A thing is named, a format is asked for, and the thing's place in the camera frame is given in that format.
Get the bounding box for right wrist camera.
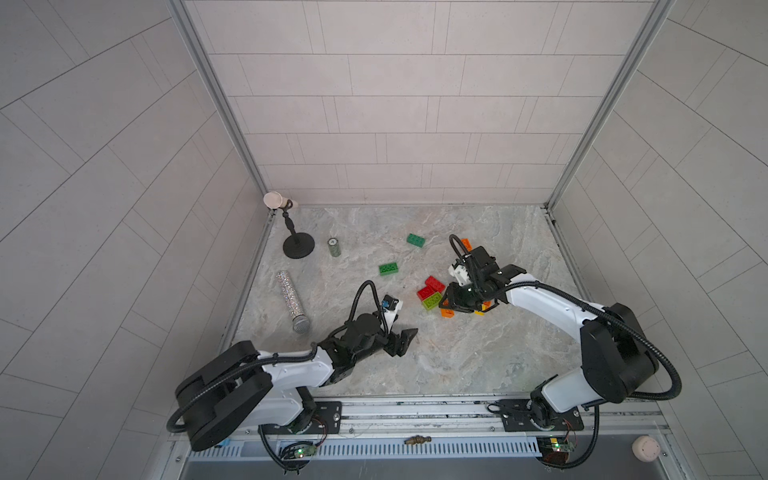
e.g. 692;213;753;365
448;262;472;286

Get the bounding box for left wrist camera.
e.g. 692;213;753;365
381;295;401;312

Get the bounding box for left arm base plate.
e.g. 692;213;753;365
263;401;343;435

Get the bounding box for circuit board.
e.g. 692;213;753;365
280;441;318;461
536;437;576;465

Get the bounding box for left metal corner post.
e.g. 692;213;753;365
167;0;267;194

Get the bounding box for glitter silver microphone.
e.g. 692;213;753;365
276;270;311;335

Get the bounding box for beige round knob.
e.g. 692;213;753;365
631;435;662;463

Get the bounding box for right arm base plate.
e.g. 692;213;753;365
486;398;584;432

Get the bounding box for red lego brick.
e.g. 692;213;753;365
417;286;436;302
425;276;446;293

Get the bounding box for brass fitting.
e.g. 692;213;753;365
404;435;432;446

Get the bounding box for green camouflage can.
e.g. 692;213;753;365
327;237;341;258

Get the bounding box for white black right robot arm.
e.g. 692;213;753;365
440;235;683;424

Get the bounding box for dark green lego brick far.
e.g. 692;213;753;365
406;233;426;248

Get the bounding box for right circuit board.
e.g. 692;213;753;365
536;437;576;465

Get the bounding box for left circuit board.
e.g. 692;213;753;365
280;441;318;461

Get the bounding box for metal corner frame post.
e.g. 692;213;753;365
544;0;675;214

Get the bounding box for dark green lego brick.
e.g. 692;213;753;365
378;262;399;276
406;233;426;248

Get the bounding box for black microphone stand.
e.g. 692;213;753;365
263;191;315;259

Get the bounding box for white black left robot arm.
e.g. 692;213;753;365
166;305;418;452

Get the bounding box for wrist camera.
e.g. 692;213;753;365
381;295;401;312
448;262;472;286

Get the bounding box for lime green lego brick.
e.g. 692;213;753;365
422;292;442;311

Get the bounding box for dark green lego brick near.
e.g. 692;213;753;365
378;262;399;276

